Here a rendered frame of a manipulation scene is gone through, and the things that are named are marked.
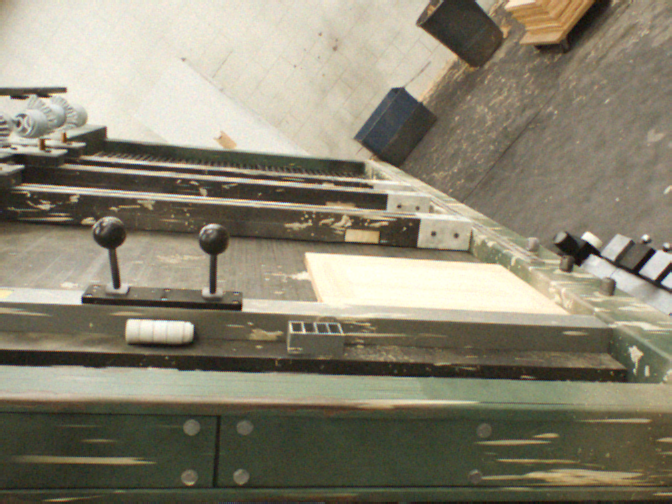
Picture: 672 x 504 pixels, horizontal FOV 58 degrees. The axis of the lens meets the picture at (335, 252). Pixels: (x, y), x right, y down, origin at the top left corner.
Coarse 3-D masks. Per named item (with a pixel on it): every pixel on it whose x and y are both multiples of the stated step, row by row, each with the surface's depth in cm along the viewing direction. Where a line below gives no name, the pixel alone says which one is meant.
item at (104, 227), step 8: (96, 224) 69; (104, 224) 69; (112, 224) 69; (120, 224) 70; (96, 232) 69; (104, 232) 68; (112, 232) 69; (120, 232) 69; (96, 240) 69; (104, 240) 69; (112, 240) 69; (120, 240) 70; (104, 248) 70; (112, 248) 70; (112, 256) 72; (112, 264) 73; (112, 272) 74; (112, 280) 76; (112, 288) 77; (120, 288) 77; (128, 288) 78
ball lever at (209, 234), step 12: (204, 228) 71; (216, 228) 71; (204, 240) 71; (216, 240) 71; (228, 240) 72; (216, 252) 71; (216, 264) 75; (216, 276) 77; (204, 288) 79; (216, 288) 78
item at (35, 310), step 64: (0, 320) 74; (64, 320) 75; (128, 320) 76; (192, 320) 77; (256, 320) 79; (320, 320) 80; (384, 320) 81; (448, 320) 83; (512, 320) 86; (576, 320) 89
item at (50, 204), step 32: (0, 128) 122; (0, 192) 123; (32, 192) 124; (64, 192) 125; (96, 192) 128; (128, 192) 131; (128, 224) 128; (160, 224) 129; (192, 224) 130; (224, 224) 131; (256, 224) 132; (288, 224) 134; (320, 224) 135; (352, 224) 136; (384, 224) 137; (416, 224) 138; (448, 224) 139
